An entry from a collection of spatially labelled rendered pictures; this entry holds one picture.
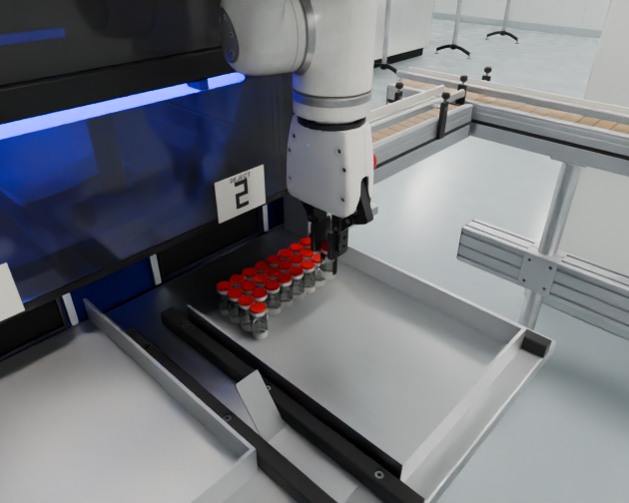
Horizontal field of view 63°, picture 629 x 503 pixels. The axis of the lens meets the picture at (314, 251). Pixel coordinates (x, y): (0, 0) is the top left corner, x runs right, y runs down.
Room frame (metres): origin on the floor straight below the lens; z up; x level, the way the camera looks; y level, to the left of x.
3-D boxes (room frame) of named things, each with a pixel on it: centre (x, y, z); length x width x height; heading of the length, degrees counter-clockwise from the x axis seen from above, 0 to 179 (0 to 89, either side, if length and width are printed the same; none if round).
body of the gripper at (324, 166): (0.55, -0.02, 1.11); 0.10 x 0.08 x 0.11; 47
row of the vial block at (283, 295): (0.58, 0.03, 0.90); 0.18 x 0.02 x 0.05; 136
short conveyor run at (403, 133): (1.15, -0.14, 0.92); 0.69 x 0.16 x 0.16; 137
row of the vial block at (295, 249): (0.61, 0.07, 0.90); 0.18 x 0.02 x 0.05; 136
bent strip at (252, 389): (0.33, 0.02, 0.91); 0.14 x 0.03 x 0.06; 47
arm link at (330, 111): (0.55, -0.02, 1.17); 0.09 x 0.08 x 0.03; 47
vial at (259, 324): (0.51, 0.07, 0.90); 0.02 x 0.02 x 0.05
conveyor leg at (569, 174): (1.23, -0.66, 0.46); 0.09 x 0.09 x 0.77; 47
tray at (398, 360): (0.50, -0.05, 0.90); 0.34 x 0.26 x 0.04; 46
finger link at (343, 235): (0.53, -0.04, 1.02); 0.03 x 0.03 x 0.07; 47
